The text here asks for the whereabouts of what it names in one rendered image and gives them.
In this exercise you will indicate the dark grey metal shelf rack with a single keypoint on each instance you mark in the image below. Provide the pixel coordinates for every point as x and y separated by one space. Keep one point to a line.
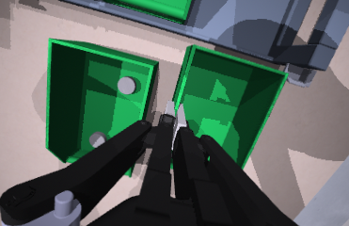
264 29

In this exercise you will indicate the grey metal disc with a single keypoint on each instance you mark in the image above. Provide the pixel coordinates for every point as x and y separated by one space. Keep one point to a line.
97 138
127 85

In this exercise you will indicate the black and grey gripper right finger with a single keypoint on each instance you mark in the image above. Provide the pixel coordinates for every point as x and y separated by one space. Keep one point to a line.
247 204

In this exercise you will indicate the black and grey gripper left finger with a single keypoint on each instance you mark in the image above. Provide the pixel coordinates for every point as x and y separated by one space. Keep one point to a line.
63 197

